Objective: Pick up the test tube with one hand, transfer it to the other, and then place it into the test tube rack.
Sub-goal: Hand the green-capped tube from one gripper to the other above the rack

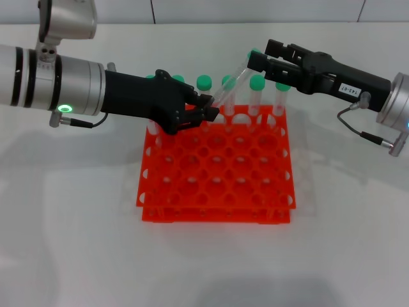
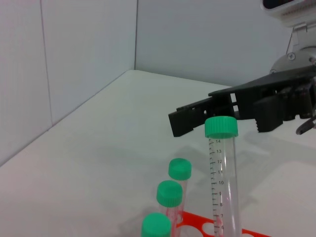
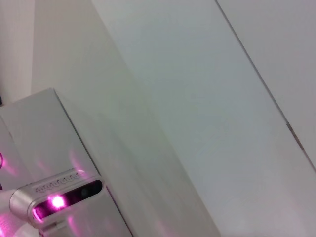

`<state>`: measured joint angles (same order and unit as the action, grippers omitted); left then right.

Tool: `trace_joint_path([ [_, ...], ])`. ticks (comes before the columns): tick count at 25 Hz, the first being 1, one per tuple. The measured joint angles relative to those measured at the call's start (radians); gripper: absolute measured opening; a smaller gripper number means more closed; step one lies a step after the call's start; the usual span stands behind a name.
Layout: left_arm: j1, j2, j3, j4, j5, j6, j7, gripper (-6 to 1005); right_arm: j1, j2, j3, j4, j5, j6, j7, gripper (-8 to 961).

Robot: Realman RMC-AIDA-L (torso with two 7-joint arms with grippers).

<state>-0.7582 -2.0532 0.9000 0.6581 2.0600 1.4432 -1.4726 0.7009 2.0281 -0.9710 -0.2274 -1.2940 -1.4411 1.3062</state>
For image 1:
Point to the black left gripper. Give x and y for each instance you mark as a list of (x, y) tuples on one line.
[(140, 96)]

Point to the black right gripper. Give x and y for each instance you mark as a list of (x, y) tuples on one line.
[(338, 78)]

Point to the clear tube green cap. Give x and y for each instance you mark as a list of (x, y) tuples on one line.
[(257, 82), (223, 81), (179, 77), (282, 87), (150, 76), (234, 76), (204, 82), (153, 128)]

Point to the orange test tube rack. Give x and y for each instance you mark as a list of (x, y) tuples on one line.
[(223, 179)]

